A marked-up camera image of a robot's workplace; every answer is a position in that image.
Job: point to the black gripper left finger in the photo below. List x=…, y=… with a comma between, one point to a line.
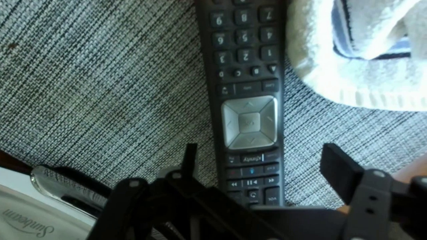
x=124, y=204

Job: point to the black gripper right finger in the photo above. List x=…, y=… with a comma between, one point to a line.
x=367, y=200

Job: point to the black remote control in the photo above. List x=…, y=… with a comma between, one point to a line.
x=248, y=57

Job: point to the white towel with blue stripes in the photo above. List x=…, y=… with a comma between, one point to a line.
x=378, y=84

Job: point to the wooden side table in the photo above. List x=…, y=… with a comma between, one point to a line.
x=415, y=166

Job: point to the white steam iron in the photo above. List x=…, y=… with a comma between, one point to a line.
x=27, y=213

